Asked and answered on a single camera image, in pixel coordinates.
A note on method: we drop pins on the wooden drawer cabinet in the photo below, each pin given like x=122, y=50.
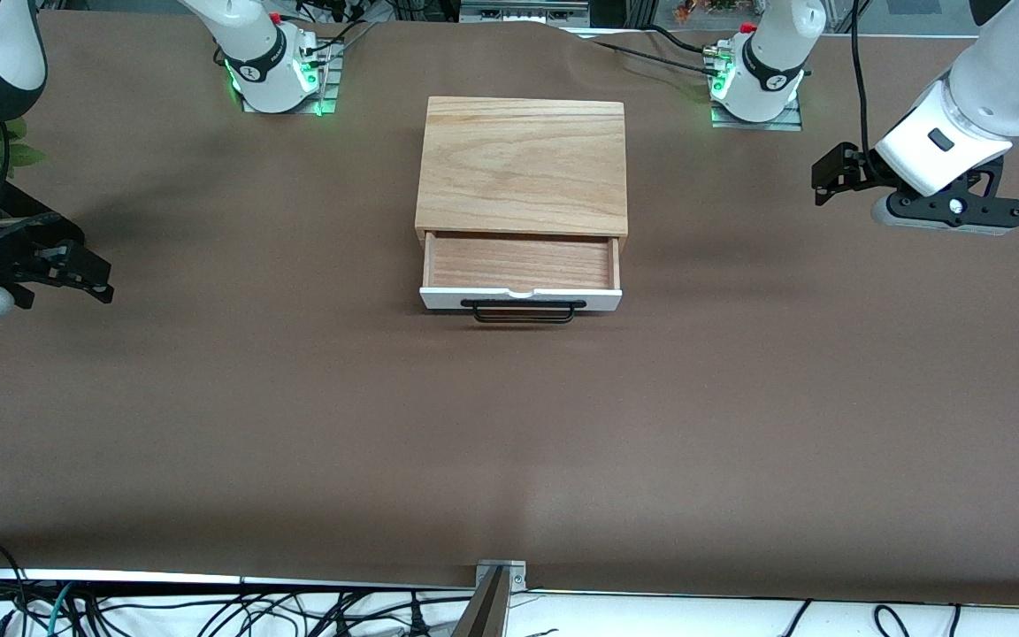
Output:
x=523, y=164

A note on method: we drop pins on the grey power strip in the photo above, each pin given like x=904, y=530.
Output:
x=523, y=11

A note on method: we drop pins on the metal bracket with dark post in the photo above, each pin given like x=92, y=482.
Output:
x=496, y=584

